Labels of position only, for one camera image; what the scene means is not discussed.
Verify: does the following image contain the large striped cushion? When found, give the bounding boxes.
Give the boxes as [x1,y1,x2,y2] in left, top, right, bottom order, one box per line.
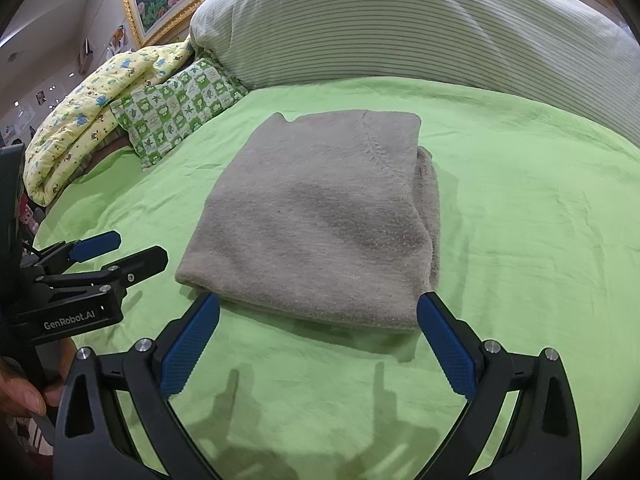
[189,0,640,148]

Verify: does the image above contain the pink cartoon toy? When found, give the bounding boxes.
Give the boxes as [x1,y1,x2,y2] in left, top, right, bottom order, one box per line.
[17,195,46,236]

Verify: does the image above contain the beige knit sweater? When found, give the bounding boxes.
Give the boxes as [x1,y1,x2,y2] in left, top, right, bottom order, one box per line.
[175,110,442,335]

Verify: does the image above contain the white wall paper sheet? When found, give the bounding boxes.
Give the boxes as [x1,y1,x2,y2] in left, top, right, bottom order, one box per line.
[14,105,35,136]

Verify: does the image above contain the green checkered pillow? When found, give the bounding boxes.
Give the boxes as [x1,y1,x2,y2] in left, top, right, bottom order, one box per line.
[109,57,249,170]

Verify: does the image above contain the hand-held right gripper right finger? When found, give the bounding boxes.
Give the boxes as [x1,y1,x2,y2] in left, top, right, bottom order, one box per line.
[416,291,583,480]

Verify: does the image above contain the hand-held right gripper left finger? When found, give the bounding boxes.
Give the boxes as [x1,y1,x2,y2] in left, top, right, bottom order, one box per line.
[52,291,222,480]

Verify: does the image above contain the person's left hand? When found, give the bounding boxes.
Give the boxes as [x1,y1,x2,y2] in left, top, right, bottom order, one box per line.
[0,337,76,417]

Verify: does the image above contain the green bed sheet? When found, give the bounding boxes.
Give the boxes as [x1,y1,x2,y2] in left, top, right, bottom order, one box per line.
[32,76,640,480]

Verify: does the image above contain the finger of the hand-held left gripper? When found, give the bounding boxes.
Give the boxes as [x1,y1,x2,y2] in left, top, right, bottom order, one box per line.
[22,230,122,273]
[37,246,169,306]

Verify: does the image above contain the yellow printed quilt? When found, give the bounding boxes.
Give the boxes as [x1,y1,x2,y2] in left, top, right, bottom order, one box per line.
[22,40,197,207]

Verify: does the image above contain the brown blanket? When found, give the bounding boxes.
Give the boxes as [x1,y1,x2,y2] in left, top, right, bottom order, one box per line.
[82,127,138,176]

